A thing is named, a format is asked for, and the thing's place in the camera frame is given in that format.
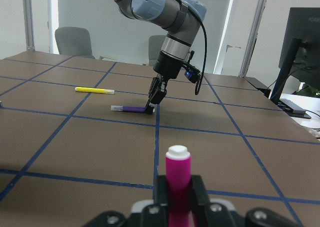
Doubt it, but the grey office chair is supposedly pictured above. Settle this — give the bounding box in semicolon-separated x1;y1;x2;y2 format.
148;35;166;67
54;26;95;59

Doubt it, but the green potted plant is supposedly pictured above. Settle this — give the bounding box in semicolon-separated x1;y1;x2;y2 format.
297;85;320;98

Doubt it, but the purple pen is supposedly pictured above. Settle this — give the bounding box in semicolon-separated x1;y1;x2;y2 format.
110;105;155;114

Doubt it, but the yellow pen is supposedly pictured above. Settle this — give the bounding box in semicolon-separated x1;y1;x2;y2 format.
74;86;115;95

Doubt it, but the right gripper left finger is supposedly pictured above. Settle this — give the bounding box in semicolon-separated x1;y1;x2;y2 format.
85;175;169;227

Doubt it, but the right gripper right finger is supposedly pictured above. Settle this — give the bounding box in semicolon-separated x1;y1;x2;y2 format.
191;175;300;227

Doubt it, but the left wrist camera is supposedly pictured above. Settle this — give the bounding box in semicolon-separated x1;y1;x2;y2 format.
182;50;201;84

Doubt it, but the pink pen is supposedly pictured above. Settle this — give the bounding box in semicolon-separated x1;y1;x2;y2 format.
165;145;192;227

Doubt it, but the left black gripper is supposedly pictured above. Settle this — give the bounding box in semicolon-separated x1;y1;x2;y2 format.
145;50;185;114

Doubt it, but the black monitor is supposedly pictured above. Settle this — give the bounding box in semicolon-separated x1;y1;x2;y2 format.
270;7;320;119

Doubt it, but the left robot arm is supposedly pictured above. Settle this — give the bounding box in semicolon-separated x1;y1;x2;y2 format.
113;0;207;114

